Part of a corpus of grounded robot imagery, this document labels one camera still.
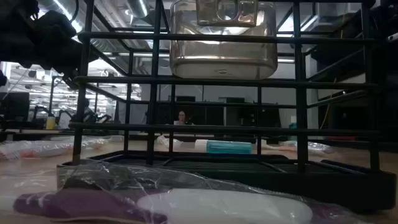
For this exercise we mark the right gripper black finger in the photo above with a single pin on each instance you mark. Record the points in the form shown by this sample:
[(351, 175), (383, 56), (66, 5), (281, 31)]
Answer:
[(320, 56)]

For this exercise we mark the teal mouthwash bottle white cap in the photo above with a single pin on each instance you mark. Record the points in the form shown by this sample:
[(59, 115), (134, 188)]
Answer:
[(230, 147)]

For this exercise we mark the black monitor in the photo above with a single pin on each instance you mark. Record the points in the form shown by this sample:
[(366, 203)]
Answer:
[(14, 107)]

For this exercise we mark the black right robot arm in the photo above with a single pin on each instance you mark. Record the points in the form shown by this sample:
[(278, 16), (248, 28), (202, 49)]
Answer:
[(385, 25)]

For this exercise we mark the purple white toothbrush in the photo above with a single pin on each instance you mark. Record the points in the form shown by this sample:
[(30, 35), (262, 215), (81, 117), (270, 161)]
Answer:
[(224, 208), (317, 147)]

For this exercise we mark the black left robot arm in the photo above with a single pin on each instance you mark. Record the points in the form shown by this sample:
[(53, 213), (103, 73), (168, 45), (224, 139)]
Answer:
[(14, 34)]

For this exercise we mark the dark workbench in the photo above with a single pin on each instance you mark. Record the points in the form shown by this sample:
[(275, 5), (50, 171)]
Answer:
[(37, 136)]

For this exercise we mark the clear plastic cup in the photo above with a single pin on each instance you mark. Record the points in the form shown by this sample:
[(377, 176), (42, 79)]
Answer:
[(224, 62)]

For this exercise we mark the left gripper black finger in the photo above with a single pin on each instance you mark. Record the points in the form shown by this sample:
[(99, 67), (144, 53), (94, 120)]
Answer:
[(73, 54)]

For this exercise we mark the small yellow container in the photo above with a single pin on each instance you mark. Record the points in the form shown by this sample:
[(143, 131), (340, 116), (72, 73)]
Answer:
[(50, 123)]

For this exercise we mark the person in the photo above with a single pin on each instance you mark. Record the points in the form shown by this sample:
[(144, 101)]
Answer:
[(90, 109), (182, 116)]

